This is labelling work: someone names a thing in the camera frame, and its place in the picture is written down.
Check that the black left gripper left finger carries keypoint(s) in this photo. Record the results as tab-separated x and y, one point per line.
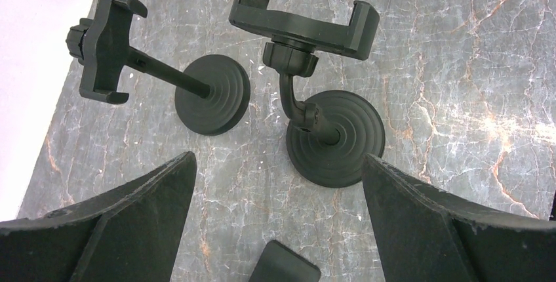
129	233

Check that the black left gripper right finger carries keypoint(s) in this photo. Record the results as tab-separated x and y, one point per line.
424	233

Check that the black front phone stand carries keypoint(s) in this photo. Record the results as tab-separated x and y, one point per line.
329	133

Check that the black phone stand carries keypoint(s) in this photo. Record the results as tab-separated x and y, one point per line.
212	93
329	133

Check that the black flat phone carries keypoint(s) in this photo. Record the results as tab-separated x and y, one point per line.
279	263

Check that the black rear phone stand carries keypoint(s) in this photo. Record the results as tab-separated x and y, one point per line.
212	93

